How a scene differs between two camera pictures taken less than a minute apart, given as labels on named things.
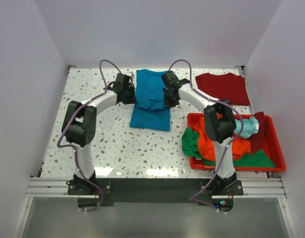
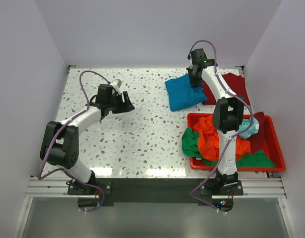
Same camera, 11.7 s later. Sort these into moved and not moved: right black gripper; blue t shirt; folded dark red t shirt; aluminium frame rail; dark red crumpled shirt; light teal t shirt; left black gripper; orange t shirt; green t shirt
Moved: blue t shirt; left black gripper; right black gripper
Not moved: folded dark red t shirt; dark red crumpled shirt; light teal t shirt; aluminium frame rail; green t shirt; orange t shirt
